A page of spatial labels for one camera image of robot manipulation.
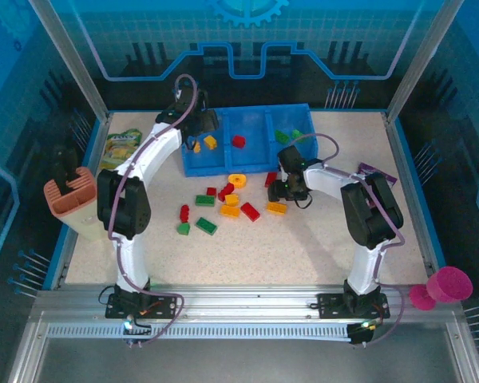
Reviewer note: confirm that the green sloped lego piece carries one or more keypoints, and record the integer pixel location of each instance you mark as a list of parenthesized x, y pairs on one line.
[(183, 228)]

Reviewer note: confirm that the small orange lego brick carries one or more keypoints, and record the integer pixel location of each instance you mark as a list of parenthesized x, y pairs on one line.
[(196, 147)]

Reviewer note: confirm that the aluminium frame post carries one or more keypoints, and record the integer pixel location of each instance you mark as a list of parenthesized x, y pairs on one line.
[(417, 60), (72, 64)]

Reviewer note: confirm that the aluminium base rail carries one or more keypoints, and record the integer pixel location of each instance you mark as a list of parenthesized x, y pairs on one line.
[(243, 303)]

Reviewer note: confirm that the yellow round lego piece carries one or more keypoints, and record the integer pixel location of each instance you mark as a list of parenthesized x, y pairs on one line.
[(237, 180)]

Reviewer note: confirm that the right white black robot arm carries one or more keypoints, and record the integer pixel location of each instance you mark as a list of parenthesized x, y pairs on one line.
[(363, 271)]

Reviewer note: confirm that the small red lego brick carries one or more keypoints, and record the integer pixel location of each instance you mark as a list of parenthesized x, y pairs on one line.
[(211, 191)]

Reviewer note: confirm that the yellow lego brick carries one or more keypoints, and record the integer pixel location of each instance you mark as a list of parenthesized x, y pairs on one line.
[(276, 208), (232, 199), (210, 141)]

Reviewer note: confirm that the purple foil bag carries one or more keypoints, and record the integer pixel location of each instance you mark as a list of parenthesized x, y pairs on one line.
[(367, 167)]

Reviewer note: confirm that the terracotta cream slotted holder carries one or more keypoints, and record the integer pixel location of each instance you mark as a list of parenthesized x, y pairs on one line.
[(58, 199)]

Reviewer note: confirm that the black tool in holder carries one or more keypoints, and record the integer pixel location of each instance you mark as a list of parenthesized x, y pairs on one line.
[(66, 163)]

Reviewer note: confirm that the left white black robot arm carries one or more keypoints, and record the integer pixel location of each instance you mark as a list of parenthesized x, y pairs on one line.
[(159, 143)]

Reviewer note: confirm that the small green lego brick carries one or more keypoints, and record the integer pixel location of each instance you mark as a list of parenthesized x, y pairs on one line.
[(297, 135)]

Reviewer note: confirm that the green yellow snack bag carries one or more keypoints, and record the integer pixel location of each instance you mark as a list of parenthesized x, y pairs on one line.
[(117, 147)]

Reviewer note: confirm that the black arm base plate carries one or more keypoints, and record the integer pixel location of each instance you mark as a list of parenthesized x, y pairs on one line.
[(329, 305), (163, 305)]

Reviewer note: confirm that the blue three-compartment plastic bin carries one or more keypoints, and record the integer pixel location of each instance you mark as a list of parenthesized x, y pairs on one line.
[(251, 127)]

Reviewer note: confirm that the pink cup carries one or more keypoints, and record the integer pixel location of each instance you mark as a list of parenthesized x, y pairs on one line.
[(451, 285)]

